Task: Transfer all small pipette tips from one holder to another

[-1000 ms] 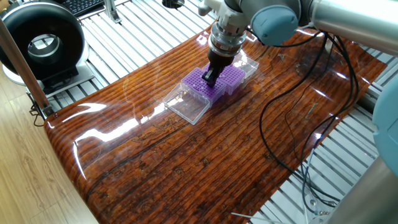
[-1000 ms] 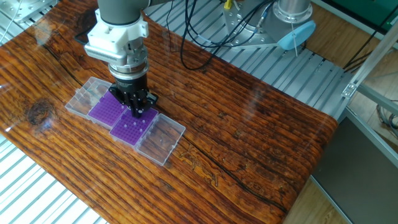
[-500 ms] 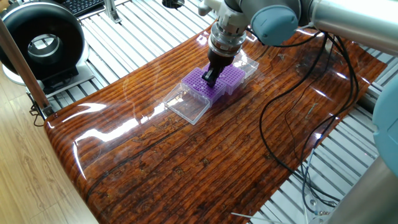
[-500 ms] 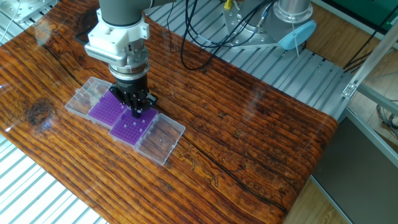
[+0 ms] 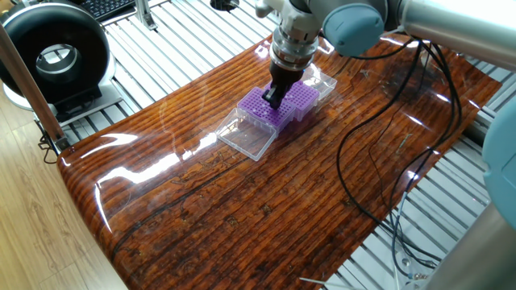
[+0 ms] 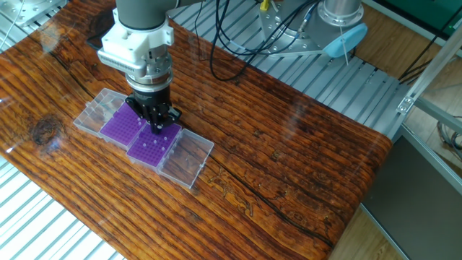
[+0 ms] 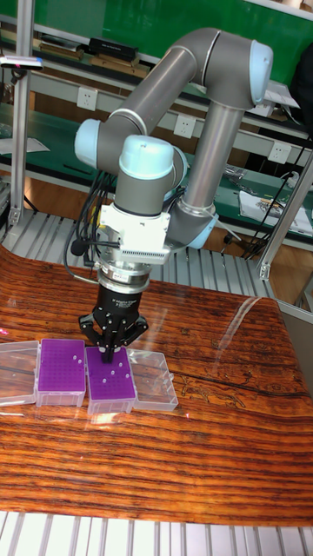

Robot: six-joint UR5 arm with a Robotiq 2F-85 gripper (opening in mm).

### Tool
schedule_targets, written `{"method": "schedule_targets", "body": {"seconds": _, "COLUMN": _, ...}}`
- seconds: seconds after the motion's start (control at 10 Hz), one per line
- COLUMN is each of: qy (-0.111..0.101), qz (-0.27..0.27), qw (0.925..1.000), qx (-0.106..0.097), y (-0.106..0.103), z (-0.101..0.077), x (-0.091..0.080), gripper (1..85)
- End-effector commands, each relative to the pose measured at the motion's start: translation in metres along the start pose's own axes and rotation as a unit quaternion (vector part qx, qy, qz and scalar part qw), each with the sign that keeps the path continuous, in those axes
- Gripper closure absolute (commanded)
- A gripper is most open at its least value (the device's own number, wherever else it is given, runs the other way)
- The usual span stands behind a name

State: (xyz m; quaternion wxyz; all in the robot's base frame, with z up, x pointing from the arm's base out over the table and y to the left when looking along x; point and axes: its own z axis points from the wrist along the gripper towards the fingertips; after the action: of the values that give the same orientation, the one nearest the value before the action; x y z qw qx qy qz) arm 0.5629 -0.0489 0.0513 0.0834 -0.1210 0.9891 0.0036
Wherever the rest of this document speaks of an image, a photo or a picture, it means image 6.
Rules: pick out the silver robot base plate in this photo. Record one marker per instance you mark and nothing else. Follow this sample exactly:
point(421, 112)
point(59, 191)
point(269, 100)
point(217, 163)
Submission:
point(287, 43)

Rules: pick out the silver corner bracket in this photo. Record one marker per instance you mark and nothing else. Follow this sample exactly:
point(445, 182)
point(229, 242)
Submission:
point(406, 104)

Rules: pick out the aluminium frame post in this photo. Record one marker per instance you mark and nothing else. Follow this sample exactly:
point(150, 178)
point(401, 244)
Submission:
point(433, 72)

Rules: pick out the aluminium frame rail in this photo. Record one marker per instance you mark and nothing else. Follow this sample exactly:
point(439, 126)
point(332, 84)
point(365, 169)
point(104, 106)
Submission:
point(433, 157)

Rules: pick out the aluminium frame beam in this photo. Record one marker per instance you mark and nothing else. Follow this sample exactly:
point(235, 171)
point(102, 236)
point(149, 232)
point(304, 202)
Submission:
point(440, 115)

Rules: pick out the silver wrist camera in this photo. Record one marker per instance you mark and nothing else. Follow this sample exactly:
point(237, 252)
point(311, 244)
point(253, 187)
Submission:
point(119, 64)

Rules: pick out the white printed camera mount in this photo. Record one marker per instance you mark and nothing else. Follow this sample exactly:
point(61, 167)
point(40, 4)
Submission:
point(128, 41)

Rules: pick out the yellow connector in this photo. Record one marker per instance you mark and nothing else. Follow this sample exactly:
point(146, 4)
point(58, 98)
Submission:
point(264, 5)

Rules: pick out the wood grain table mat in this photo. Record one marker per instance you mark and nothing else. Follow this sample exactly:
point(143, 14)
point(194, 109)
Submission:
point(252, 144)

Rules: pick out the perforated aluminium plate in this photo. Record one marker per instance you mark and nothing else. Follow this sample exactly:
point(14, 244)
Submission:
point(32, 9)

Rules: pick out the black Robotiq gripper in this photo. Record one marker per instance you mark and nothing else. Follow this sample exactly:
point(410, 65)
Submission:
point(152, 98)

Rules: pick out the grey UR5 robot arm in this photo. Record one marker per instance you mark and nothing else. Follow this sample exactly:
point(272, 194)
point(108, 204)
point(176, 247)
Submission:
point(140, 12)

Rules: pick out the dark grey panel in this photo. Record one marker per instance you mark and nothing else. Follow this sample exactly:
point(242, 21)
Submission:
point(415, 216)

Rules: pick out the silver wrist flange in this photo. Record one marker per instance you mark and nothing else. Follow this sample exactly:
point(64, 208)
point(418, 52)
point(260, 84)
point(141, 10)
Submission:
point(153, 77)

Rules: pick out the purple pipette tip box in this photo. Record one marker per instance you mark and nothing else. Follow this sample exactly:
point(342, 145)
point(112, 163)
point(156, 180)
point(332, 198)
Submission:
point(117, 130)
point(144, 155)

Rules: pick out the white zip tie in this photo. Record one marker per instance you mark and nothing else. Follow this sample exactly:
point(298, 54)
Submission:
point(343, 47)

